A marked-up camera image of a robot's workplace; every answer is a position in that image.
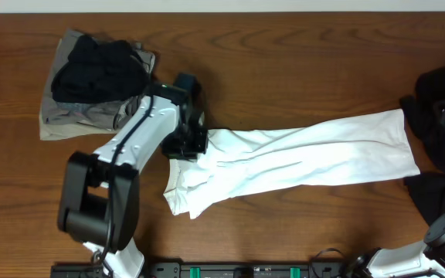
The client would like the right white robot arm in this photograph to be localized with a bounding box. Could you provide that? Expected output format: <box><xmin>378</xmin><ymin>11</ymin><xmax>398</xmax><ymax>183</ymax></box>
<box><xmin>350</xmin><ymin>213</ymin><xmax>445</xmax><ymax>278</ymax></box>

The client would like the black folded garment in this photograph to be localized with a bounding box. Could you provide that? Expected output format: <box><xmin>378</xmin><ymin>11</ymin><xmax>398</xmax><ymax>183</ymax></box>
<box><xmin>51</xmin><ymin>35</ymin><xmax>150</xmax><ymax>104</ymax></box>

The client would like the black cloth pile right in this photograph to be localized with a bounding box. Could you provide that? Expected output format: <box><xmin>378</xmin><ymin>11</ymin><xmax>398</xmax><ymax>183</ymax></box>
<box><xmin>399</xmin><ymin>66</ymin><xmax>445</xmax><ymax>225</ymax></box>

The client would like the grey folded garment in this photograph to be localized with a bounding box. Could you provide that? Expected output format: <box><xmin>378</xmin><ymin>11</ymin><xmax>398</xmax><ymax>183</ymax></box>
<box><xmin>41</xmin><ymin>96</ymin><xmax>141</xmax><ymax>131</ymax></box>

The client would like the white printed t-shirt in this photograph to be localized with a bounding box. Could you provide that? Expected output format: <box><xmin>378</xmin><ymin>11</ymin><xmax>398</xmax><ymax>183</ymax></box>
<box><xmin>164</xmin><ymin>109</ymin><xmax>420</xmax><ymax>219</ymax></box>

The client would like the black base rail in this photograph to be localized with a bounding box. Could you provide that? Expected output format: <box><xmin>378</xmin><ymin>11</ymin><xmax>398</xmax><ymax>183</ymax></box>
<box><xmin>49</xmin><ymin>262</ymin><xmax>358</xmax><ymax>278</ymax></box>

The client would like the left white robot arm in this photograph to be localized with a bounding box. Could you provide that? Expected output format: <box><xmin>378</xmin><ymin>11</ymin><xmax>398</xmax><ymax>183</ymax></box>
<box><xmin>50</xmin><ymin>93</ymin><xmax>207</xmax><ymax>277</ymax></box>

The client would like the beige folded garment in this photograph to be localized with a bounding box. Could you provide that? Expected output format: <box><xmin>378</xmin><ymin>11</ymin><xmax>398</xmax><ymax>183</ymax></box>
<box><xmin>39</xmin><ymin>29</ymin><xmax>156</xmax><ymax>141</ymax></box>

